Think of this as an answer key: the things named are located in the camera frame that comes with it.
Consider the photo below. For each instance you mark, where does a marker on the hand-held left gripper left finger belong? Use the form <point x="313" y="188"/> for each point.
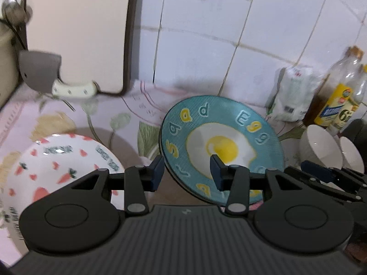
<point x="157" y="174"/>

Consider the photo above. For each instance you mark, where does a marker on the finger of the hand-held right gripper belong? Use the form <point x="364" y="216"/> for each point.
<point x="304" y="179"/>
<point x="316" y="170"/>

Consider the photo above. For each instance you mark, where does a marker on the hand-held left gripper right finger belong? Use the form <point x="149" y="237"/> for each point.
<point x="216" y="173"/>

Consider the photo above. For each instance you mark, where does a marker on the white bowl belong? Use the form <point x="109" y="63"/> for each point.
<point x="319" y="146"/>
<point x="351" y="154"/>

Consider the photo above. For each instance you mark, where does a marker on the teal fried egg plate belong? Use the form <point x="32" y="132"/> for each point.
<point x="183" y="146"/>

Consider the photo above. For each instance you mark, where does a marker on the white carrot print plate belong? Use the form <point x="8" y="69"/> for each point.
<point x="57" y="166"/>

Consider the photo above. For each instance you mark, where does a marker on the black cooking pot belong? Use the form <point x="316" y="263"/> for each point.
<point x="357" y="131"/>

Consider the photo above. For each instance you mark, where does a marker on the small yellow cap bottle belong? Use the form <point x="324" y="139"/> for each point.
<point x="348" y="114"/>

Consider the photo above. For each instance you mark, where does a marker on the floral table cover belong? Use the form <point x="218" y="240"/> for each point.
<point x="114" y="117"/>

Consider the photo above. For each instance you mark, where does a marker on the large yellow label oil bottle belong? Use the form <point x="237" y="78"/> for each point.
<point x="335" y="100"/>

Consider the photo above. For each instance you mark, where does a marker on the white plastic bag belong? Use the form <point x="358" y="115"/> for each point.
<point x="292" y="94"/>

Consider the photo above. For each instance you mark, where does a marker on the cream cutting board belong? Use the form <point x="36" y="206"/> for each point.
<point x="80" y="34"/>

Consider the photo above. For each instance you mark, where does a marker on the beige container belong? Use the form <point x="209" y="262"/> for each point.
<point x="7" y="63"/>

